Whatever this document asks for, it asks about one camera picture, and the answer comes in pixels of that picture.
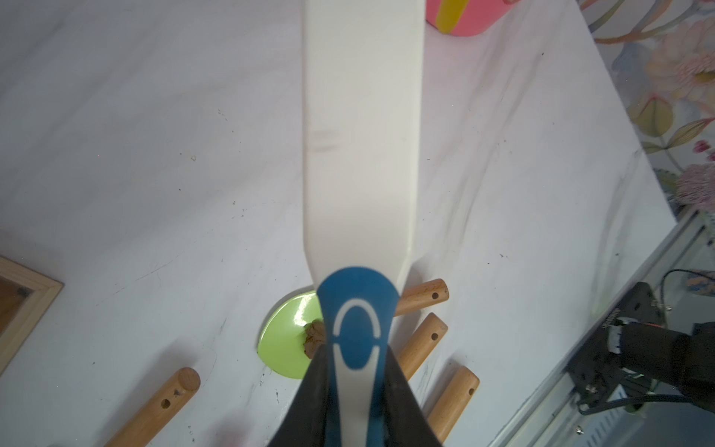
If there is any pink plastic bucket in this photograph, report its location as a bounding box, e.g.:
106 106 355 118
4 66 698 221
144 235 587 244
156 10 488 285
426 0 519 37

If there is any green hand fork wooden handle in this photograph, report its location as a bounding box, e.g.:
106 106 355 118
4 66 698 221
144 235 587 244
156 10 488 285
428 366 480 443

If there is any green trowel upper middle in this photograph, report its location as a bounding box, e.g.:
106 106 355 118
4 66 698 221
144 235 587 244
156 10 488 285
257 279 450 379

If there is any green trowel lower middle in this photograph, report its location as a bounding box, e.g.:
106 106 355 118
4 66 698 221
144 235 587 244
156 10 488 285
397 313 449 381

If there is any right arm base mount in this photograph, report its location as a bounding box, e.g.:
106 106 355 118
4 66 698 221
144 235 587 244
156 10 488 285
566 282 666 410

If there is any aluminium front rail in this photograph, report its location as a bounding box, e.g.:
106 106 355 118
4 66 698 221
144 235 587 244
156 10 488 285
492 209 714 446

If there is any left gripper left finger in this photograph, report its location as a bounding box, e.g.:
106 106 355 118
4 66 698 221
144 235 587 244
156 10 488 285
268 345 333 447

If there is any wooden chessboard box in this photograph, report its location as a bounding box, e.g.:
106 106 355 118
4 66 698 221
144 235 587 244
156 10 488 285
1 257 63 374

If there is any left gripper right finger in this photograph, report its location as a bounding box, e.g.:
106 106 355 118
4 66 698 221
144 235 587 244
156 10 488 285
382 348 442 447

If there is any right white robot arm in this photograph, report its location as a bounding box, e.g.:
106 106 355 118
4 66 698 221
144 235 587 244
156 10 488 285
607 322 714 413

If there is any white blue cleaning brush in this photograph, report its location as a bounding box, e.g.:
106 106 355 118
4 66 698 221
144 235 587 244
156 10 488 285
303 1 426 446

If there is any green trowel far left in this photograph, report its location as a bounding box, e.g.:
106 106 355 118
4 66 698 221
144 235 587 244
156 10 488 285
105 367 201 447

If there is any green trowel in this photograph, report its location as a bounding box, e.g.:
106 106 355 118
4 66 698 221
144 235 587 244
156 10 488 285
397 313 449 381
105 367 201 447
257 279 450 379

